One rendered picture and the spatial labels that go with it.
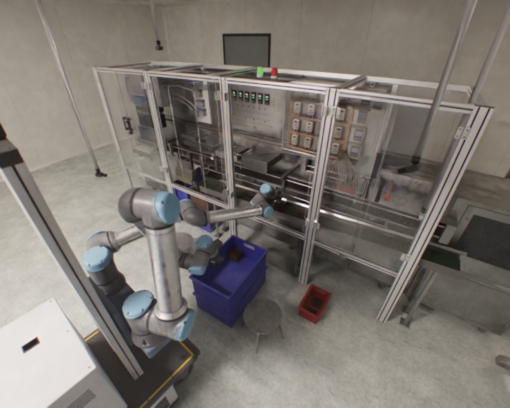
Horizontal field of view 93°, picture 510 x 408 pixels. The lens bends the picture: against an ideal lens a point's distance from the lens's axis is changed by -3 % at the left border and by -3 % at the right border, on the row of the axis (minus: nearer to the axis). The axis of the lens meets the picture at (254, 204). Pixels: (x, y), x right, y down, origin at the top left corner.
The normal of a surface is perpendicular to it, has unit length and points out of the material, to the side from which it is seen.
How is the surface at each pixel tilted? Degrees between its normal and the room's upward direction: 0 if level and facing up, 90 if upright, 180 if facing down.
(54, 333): 0
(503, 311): 90
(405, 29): 90
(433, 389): 0
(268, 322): 0
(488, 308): 90
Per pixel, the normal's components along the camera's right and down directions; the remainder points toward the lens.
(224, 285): 0.00, -0.83
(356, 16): -0.55, 0.47
